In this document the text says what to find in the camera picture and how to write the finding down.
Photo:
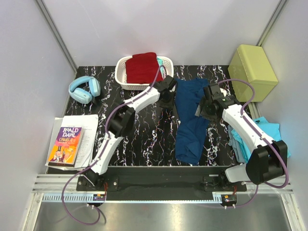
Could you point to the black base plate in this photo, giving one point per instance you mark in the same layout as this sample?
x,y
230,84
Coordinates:
x,y
209,179

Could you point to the light blue headphones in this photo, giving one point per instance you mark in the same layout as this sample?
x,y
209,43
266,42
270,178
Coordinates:
x,y
82,96

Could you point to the folded red t shirt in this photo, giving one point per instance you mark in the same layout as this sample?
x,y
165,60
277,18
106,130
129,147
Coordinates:
x,y
141,68

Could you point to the folded teal t shirt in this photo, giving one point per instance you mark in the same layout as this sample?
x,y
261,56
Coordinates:
x,y
162,70

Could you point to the navy blue t shirt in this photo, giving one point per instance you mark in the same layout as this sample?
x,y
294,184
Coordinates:
x,y
191,132

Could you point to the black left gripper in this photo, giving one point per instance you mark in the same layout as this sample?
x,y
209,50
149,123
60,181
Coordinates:
x,y
167,101

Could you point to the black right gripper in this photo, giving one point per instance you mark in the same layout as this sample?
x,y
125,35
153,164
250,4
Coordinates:
x,y
203,104

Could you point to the white plastic basket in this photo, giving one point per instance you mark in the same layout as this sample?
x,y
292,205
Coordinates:
x,y
121,76

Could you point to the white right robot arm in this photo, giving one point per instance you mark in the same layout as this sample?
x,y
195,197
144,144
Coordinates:
x,y
268,158

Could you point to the Roald Dahl book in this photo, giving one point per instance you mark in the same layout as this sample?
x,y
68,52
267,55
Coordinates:
x,y
65,148

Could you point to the grey-blue t shirt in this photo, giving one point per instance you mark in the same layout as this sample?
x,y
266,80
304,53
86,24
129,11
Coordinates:
x,y
241,150

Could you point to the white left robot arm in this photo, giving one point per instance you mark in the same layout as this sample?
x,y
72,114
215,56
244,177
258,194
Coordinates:
x,y
121,120

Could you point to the cyan t shirt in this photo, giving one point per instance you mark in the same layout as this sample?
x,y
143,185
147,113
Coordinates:
x,y
271,129

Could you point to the yellow-green box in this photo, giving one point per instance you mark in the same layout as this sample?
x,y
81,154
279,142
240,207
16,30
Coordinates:
x,y
251,64

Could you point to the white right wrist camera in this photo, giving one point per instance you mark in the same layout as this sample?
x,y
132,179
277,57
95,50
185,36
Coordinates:
x,y
224,92

